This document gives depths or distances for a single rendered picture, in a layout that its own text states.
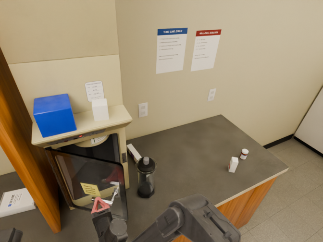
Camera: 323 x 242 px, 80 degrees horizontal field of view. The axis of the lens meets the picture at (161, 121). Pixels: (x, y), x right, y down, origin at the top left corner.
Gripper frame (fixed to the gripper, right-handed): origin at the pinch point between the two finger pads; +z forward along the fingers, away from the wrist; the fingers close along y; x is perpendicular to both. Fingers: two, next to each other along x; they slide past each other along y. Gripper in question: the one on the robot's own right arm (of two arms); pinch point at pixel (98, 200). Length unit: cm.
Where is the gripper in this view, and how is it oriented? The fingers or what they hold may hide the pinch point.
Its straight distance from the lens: 86.6
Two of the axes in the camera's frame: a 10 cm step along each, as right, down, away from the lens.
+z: -4.4, -5.6, 7.0
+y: 0.6, -7.9, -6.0
